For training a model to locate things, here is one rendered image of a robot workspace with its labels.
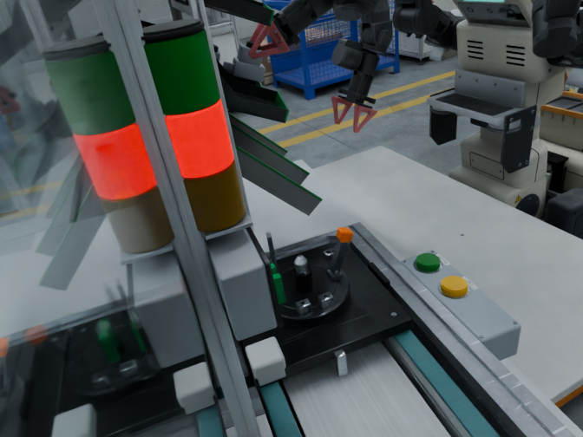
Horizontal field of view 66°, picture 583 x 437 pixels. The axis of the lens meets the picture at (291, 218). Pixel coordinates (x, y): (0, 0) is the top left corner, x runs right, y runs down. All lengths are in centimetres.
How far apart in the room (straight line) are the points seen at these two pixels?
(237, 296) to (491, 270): 68
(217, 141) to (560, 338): 67
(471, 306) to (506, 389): 14
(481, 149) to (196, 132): 114
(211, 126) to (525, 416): 47
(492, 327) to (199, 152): 50
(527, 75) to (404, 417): 87
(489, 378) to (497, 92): 81
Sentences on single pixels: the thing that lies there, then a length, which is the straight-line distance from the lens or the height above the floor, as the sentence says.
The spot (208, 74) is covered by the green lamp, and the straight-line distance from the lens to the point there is 34.
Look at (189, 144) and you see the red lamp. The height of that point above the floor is 134.
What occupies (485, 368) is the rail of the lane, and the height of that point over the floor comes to 95.
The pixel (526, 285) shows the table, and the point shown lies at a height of 86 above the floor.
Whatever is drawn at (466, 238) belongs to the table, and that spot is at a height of 86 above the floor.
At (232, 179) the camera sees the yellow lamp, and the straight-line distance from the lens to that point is 37.
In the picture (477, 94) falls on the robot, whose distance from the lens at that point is 133.
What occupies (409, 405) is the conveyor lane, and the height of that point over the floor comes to 92.
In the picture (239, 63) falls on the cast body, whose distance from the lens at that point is 98.
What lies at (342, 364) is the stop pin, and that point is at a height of 95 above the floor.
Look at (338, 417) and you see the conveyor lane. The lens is 65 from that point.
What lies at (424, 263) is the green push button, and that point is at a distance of 79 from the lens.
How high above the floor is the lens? 145
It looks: 31 degrees down
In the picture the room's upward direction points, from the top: 9 degrees counter-clockwise
